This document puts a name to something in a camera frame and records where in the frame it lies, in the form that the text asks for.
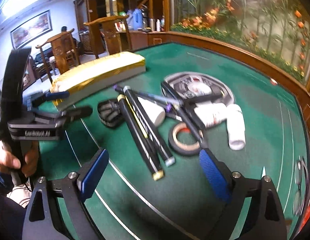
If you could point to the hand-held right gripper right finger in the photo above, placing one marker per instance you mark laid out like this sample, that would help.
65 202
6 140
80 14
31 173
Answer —
215 177

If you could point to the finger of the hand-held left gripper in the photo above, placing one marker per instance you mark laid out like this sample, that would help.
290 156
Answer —
74 112
53 96

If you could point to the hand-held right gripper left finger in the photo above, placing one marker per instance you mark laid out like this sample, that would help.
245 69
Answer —
93 175

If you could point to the black tape roll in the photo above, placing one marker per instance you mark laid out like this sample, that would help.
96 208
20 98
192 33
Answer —
185 140

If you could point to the gold-edged white box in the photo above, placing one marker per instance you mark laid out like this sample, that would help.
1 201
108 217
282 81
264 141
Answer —
99 67

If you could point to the black marker yellow caps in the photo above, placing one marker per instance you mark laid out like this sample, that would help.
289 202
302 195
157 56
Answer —
138 135

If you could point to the black marker grey caps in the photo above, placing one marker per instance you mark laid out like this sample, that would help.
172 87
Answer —
150 127

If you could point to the thick black pen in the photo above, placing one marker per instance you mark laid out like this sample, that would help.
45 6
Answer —
181 102

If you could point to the person's left hand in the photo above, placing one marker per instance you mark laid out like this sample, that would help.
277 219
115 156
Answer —
7 158

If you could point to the black binder clip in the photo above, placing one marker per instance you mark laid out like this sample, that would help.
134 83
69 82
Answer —
107 115

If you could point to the carved wooden chair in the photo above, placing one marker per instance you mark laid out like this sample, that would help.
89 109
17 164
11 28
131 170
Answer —
108 33
62 50

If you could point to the white bottle red label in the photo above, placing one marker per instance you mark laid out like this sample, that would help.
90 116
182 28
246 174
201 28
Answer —
212 116

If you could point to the purple-capped pen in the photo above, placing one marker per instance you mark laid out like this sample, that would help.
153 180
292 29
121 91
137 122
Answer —
145 95

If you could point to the eyeglasses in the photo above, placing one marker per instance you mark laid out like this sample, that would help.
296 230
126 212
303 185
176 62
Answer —
300 187

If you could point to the round table dice console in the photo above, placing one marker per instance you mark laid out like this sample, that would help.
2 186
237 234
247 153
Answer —
195 86

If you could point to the person's leg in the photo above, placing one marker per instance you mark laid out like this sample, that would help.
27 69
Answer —
7 220

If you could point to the wooden sideboard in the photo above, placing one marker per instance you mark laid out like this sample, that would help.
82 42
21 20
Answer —
145 38

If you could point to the blue thermos jug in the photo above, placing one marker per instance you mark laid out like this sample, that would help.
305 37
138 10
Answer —
136 18

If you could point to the red white table button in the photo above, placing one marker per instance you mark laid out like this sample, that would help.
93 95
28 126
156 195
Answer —
273 81

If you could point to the flower and bamboo display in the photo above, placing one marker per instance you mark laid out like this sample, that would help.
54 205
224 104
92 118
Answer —
245 17

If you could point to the framed wall painting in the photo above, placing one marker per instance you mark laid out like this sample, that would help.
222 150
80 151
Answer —
31 28

